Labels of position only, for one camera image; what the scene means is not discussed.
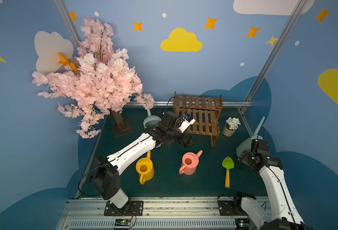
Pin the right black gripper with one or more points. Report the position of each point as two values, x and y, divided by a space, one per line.
248 158

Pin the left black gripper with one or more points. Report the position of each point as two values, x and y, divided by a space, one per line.
183 137

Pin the mint green watering can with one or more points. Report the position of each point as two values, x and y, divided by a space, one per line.
246 144

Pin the pale blue watering can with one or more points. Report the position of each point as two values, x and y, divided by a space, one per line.
151 120

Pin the pink watering can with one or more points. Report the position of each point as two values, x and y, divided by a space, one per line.
190 162

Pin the yellow watering can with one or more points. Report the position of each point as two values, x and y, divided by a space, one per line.
145 169

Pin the brown wooden slatted shelf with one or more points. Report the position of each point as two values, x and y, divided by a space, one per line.
205 111

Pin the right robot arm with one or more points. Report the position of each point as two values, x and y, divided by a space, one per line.
284 214

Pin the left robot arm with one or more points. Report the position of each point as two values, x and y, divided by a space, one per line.
105 175

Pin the green yellow garden trowel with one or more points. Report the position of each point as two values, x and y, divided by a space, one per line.
228 164

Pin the white flowers in pot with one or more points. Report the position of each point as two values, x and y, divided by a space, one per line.
231 125

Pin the right circuit board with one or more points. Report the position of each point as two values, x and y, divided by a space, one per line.
242 223

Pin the circuit board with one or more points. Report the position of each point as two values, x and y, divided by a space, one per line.
242 223
124 223

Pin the pink cherry blossom tree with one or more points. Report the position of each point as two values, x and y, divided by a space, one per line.
104 82

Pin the left circuit board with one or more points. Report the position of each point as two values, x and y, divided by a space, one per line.
124 223

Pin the orange butterfly decoration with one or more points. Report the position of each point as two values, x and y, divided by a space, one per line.
64 61

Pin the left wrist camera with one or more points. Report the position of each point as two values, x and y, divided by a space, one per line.
186 121

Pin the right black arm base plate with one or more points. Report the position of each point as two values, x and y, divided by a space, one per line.
228 208

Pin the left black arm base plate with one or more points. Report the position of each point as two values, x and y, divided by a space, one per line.
132 207

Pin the aluminium front rail frame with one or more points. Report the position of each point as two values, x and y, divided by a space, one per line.
159 213

